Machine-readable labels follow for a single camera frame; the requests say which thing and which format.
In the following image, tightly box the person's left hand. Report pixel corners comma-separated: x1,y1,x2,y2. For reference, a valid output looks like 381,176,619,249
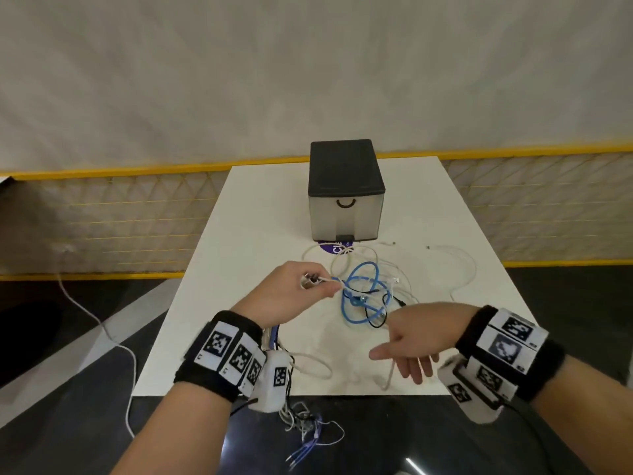
229,261,345,331

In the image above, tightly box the person's right hand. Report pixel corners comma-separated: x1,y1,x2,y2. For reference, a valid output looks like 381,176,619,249
368,301,481,385

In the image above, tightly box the bundle of cables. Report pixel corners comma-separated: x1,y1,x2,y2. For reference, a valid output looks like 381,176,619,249
262,274,345,466

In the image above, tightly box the pile of cables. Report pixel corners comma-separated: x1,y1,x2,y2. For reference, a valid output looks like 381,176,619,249
301,241,478,330

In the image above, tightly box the black-topped grey drawer box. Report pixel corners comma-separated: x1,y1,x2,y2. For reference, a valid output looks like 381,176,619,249
307,139,386,243

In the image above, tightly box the person's right forearm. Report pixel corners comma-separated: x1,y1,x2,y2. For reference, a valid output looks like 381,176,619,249
531,353,633,475

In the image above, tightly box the dark blue printed packet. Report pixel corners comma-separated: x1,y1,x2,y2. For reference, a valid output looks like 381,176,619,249
318,240,355,257

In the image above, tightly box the black wristband with markers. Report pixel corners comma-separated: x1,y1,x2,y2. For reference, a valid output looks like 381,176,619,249
454,305,567,404
173,310,268,404

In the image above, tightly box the yellow mesh fence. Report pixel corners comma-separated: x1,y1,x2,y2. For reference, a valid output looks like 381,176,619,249
0,142,633,282

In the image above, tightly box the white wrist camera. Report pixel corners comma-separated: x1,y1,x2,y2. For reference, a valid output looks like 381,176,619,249
437,353,505,425
249,350,293,414

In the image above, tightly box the long white power cord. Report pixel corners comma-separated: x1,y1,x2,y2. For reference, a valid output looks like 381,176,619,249
57,244,138,439

